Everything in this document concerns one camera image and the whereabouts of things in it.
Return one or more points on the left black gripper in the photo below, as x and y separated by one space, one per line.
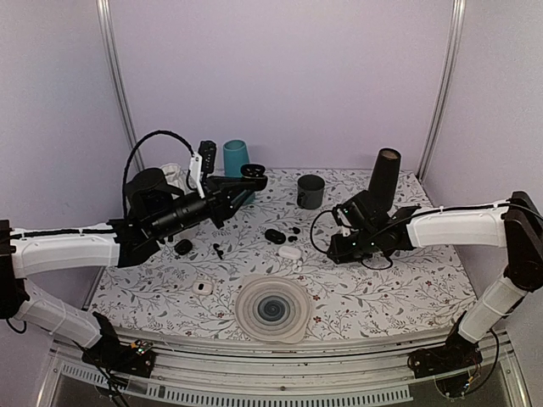
216 191

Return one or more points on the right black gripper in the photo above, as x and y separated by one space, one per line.
341 255

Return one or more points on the black gold-trimmed earbud case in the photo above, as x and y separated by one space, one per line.
256 173

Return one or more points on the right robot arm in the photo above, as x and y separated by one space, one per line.
512 225

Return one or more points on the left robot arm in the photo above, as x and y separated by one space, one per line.
158 211

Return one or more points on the black oval earbud case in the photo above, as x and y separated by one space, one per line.
275 236

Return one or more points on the small black earbud case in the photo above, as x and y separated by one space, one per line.
183 247

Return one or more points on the white oval earbud case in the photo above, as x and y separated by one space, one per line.
288 252

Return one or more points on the white case near plate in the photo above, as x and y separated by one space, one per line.
204 288

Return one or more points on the teal tapered vase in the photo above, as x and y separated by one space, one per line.
235 155

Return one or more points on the black tapered vase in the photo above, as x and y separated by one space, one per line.
384 177

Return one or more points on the white ribbed vase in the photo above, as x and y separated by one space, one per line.
174 175

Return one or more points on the dark grey mug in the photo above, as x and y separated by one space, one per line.
310 191

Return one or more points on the floral patterned table mat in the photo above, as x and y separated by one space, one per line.
267 264

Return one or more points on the spiral patterned ceramic plate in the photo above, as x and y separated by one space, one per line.
273 309

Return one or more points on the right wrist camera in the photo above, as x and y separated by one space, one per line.
341 221

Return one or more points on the aluminium front rail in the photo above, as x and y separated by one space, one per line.
356 372

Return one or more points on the left aluminium frame post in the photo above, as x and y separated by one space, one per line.
112 58

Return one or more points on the aluminium frame post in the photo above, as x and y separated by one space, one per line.
451 51
112 58

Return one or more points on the right aluminium frame post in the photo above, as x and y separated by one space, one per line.
451 51

